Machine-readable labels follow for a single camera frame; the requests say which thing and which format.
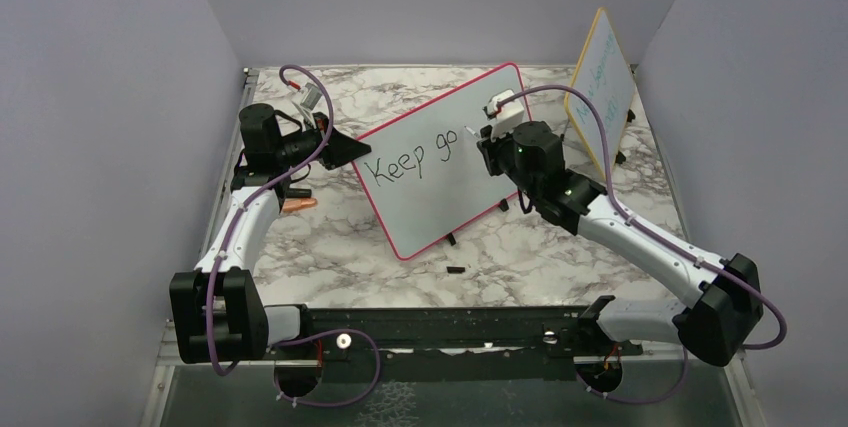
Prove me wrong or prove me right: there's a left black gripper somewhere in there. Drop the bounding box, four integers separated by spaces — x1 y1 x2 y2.
276 111 371 170

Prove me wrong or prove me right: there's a white whiteboard marker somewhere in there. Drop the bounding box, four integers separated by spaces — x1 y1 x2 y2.
464 126 481 140

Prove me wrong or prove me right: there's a pink framed whiteboard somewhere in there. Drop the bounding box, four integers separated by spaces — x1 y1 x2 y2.
354 63 524 260

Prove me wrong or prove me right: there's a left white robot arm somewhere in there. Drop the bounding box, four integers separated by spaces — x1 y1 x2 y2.
169 103 371 366

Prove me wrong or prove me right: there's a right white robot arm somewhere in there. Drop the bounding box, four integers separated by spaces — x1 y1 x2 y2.
477 121 764 367

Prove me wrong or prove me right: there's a yellow framed whiteboard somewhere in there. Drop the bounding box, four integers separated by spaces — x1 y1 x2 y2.
564 8 637 176

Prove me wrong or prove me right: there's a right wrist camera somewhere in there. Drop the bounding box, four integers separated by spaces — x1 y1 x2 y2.
480 89 527 141

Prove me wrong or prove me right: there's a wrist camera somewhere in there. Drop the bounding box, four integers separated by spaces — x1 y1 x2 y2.
480 89 527 141
290 83 323 128

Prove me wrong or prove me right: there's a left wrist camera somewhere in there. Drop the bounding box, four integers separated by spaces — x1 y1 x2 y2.
290 83 323 128

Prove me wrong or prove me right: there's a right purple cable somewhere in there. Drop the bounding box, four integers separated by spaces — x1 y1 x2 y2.
486 84 790 405

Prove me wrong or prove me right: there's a black mounting rail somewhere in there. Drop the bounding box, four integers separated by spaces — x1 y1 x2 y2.
266 306 642 383

